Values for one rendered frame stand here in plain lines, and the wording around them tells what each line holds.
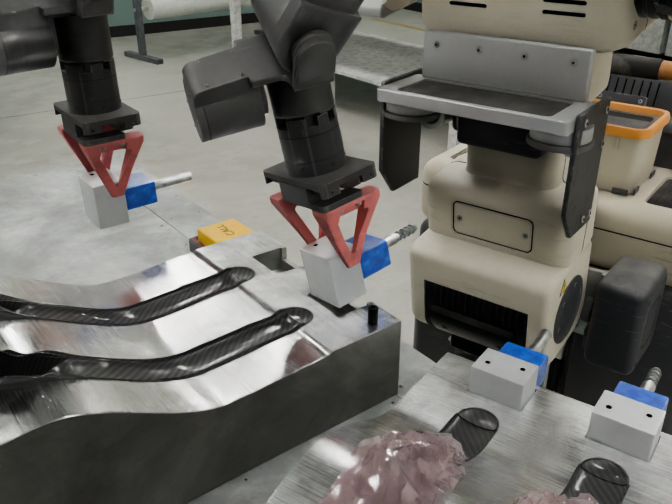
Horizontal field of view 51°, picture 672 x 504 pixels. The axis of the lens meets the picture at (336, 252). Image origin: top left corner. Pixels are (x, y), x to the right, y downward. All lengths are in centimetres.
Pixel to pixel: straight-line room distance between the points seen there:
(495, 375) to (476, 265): 38
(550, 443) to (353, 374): 19
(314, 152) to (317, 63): 10
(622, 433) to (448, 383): 15
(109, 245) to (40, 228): 14
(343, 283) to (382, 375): 10
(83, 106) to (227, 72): 26
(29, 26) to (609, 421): 65
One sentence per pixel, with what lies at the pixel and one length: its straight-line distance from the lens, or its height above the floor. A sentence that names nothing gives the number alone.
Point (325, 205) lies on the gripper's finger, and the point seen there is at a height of 101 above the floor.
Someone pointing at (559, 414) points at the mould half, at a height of 86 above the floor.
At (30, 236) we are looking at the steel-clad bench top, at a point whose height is 80.
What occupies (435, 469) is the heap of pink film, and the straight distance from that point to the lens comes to 51.
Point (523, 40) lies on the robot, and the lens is 92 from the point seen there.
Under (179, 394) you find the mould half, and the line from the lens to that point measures 61.
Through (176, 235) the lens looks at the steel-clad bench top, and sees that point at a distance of 109.
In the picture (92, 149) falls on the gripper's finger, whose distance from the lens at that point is 82.
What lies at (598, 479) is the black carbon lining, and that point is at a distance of 62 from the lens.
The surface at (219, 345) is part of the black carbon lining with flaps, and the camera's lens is 68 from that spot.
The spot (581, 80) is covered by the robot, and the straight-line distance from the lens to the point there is 89.
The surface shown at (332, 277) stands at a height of 93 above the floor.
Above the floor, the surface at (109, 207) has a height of 93.
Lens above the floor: 126
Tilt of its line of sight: 27 degrees down
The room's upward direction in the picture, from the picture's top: straight up
